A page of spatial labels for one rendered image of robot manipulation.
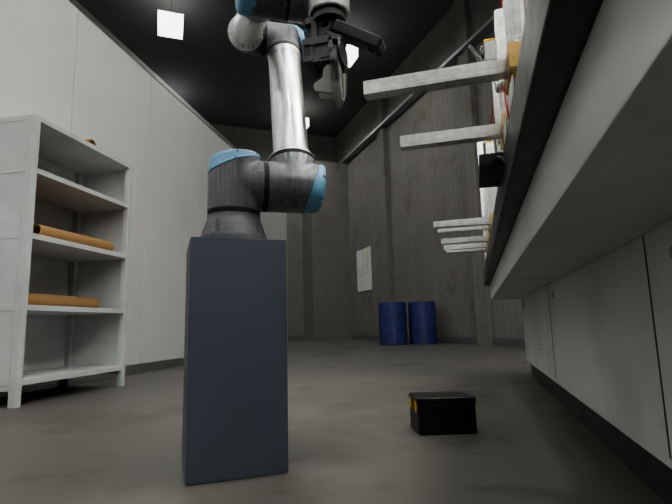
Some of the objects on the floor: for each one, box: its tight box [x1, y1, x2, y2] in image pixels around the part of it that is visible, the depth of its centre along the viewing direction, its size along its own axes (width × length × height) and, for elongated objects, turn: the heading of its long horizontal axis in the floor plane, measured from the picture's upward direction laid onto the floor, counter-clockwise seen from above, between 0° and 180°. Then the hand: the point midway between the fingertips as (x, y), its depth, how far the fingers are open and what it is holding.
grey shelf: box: [0, 114, 133, 408], centre depth 298 cm, size 45×90×155 cm
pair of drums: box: [378, 301, 438, 345], centre depth 884 cm, size 64×106×77 cm
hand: (341, 103), depth 101 cm, fingers closed
